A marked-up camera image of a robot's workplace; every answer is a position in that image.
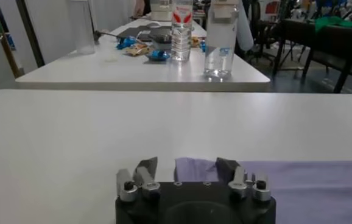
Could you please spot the orange snack packet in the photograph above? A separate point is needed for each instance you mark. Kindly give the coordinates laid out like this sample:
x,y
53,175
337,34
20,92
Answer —
x,y
195,42

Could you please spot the purple t-shirt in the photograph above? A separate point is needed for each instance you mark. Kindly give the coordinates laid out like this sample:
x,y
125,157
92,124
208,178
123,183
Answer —
x,y
301,188

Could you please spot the green cloth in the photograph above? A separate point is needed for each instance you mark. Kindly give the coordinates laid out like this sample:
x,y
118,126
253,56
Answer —
x,y
337,23

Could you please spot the black laptop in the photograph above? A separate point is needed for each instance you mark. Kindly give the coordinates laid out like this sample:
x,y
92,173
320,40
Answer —
x,y
142,32

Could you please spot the clear bottle white flip lid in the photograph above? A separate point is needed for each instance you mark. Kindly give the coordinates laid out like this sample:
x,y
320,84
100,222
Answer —
x,y
220,42

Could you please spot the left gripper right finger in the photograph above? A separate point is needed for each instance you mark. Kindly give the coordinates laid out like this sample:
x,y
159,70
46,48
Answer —
x,y
237,179

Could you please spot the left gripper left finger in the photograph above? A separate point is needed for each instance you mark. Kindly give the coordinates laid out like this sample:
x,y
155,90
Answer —
x,y
147,173

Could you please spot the large white desk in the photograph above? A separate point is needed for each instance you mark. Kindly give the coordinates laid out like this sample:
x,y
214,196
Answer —
x,y
118,73

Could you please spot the red label water bottle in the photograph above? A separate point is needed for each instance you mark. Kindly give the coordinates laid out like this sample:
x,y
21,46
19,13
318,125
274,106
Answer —
x,y
181,36

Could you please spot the white computer mouse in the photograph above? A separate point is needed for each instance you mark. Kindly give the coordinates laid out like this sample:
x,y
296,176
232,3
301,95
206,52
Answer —
x,y
153,25

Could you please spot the black table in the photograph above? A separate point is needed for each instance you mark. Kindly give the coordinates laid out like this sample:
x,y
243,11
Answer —
x,y
331,39

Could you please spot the blue snack packet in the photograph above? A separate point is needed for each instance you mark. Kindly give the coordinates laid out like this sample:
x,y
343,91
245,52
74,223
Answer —
x,y
203,46
158,55
126,42

